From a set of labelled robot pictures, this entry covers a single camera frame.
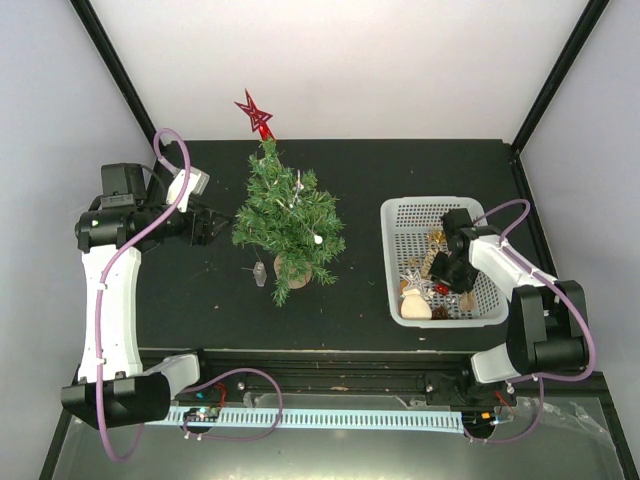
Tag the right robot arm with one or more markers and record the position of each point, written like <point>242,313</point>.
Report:
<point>547,332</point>

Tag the red glitter star ornament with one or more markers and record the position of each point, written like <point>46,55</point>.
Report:
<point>258,118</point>

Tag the right black corner post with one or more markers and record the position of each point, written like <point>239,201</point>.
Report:
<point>569,53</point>

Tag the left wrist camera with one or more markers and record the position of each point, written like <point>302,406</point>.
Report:
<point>196,185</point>

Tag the gold gift box ornament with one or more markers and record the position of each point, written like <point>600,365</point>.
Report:
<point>437,237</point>

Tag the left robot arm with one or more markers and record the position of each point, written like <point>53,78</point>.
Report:
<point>113,389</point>

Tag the brown pine cone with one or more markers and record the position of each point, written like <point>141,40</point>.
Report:
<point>440,313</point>

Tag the white perforated plastic basket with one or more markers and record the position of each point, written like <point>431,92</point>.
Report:
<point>412,234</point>

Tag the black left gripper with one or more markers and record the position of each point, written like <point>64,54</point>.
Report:
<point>203,235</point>

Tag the white slotted cable duct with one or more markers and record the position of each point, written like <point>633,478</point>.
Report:
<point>340,419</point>

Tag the brown tree base pot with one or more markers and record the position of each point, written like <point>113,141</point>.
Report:
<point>295,280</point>

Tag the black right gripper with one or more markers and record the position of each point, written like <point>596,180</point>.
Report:
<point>464,285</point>

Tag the wooden snowman ornament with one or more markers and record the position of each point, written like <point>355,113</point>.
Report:
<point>415,308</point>

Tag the burlap bow ornament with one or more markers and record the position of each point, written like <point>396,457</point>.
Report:
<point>467,301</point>

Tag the small green christmas tree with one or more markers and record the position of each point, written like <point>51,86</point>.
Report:
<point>285,213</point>

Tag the silver star ornament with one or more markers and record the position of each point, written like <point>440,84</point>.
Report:
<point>412,283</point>

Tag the black corner frame post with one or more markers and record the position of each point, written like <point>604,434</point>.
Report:
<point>92,24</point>

